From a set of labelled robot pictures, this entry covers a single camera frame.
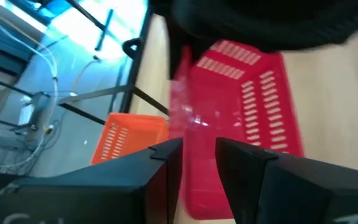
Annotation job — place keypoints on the grey floor power box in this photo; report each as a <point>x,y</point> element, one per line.
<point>31,109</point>

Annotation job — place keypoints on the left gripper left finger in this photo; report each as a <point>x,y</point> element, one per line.
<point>120,186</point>

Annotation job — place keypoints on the red plastic slotted basket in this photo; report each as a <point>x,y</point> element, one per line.
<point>222,102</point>

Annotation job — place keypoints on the black aluminium table frame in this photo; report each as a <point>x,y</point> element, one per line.
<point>135,71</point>

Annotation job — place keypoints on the orange plastic slotted basket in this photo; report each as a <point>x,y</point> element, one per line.
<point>135,127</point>

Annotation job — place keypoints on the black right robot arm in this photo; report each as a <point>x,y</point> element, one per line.
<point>259,21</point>

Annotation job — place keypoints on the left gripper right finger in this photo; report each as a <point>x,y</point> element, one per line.
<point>291,193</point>

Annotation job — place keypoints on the black desk leg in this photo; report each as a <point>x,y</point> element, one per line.
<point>104,31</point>

